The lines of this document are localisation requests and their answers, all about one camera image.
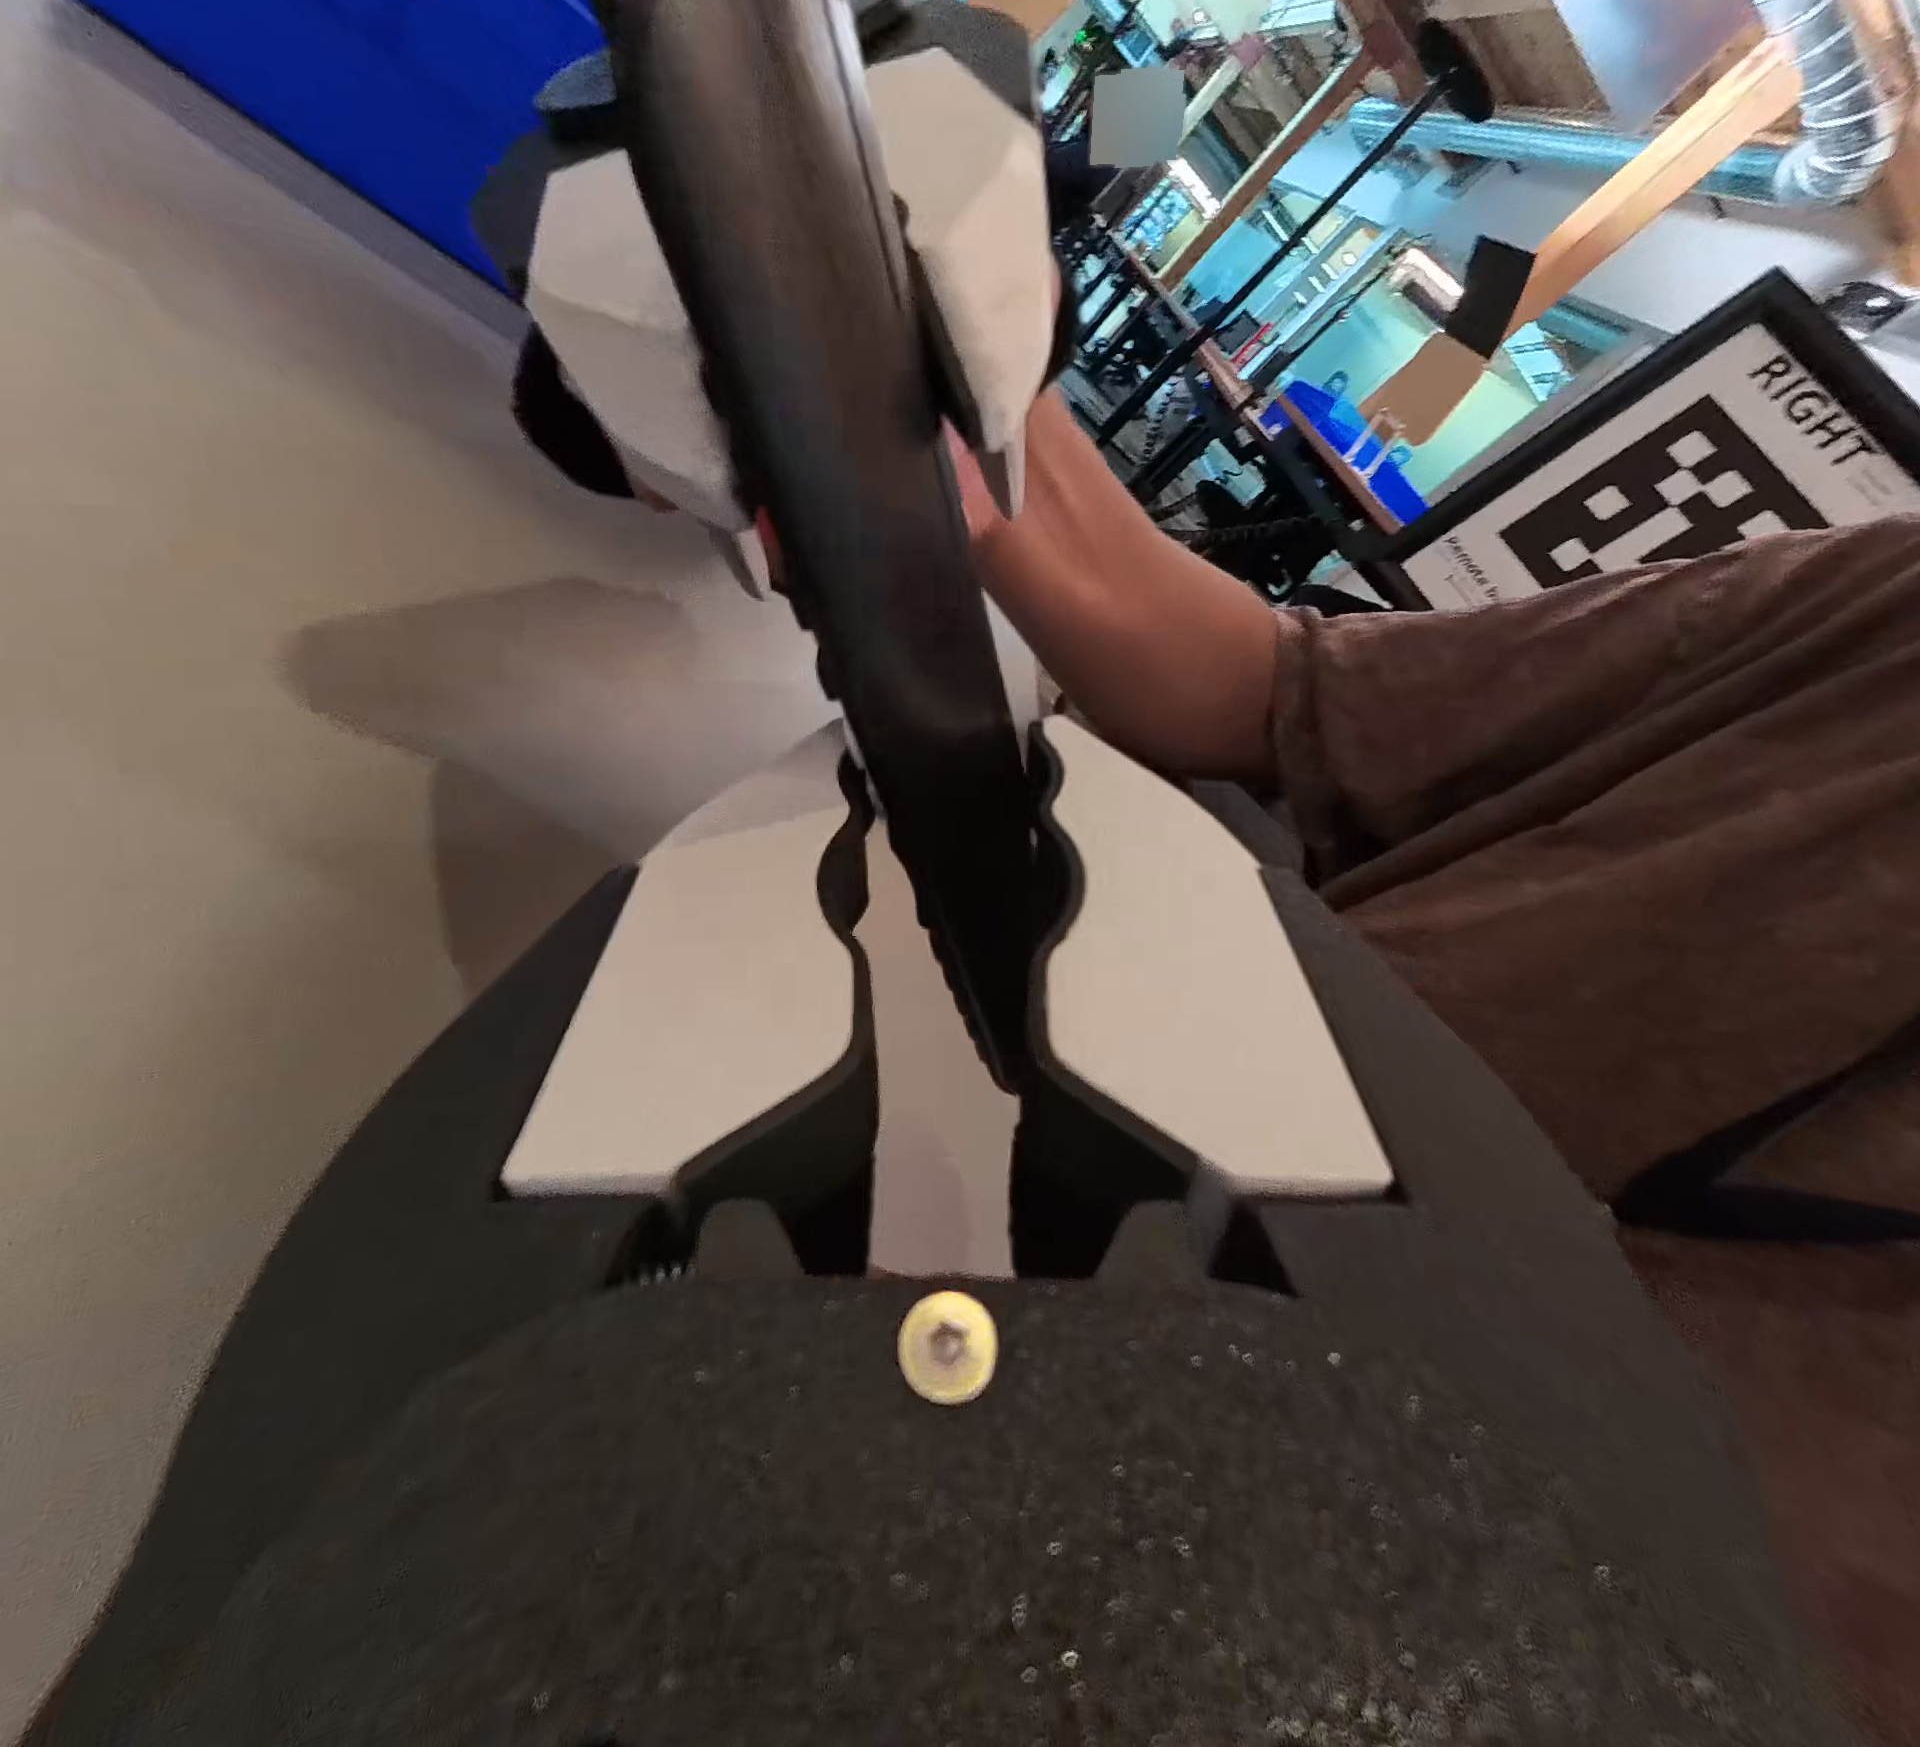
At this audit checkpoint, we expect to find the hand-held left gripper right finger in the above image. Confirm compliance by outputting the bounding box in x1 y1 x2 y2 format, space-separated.
1026 715 1396 1201

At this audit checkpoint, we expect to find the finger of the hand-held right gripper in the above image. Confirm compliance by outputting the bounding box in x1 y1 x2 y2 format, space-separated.
868 47 1070 523
523 148 769 600

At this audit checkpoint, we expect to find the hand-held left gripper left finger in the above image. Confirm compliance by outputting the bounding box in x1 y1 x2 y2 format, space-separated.
499 723 880 1201

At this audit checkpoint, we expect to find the black remote control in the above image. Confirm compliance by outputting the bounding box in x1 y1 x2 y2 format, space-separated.
614 0 1058 1095

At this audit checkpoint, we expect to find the person's right forearm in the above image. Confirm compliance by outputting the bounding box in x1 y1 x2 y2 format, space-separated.
1140 511 1920 1215

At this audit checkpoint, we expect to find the grey desk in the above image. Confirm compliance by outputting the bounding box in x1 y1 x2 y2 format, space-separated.
0 0 1054 1720

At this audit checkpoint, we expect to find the person's right hand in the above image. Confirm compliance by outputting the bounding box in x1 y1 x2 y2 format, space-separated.
958 402 1211 736

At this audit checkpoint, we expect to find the long wooden table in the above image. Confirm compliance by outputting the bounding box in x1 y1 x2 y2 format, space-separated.
1102 233 1414 537

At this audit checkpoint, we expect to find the small blue plastic bin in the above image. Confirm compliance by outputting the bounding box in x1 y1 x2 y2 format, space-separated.
1281 380 1431 532

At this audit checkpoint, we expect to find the large blue plastic bin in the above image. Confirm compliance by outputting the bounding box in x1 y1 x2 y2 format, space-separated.
29 0 609 296

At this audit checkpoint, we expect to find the brown cardboard panel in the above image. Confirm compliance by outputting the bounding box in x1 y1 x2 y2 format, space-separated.
1369 331 1490 437

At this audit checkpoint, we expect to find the black light stand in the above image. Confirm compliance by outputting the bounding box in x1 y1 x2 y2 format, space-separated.
1109 17 1507 443

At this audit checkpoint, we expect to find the black flat panel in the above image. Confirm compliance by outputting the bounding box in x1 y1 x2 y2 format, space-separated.
1446 235 1544 359

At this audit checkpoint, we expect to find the wooden beam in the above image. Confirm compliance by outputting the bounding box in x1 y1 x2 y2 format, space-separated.
1498 38 1811 316

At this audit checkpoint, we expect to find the black framed marker sign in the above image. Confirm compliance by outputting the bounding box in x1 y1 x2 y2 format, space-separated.
1372 271 1920 613

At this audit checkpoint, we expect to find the person's brown shirt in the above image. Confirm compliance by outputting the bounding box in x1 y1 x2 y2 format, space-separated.
1611 1224 1920 1747

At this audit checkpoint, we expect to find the silver ventilation duct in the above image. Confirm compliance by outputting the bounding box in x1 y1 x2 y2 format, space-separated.
1349 0 1910 211

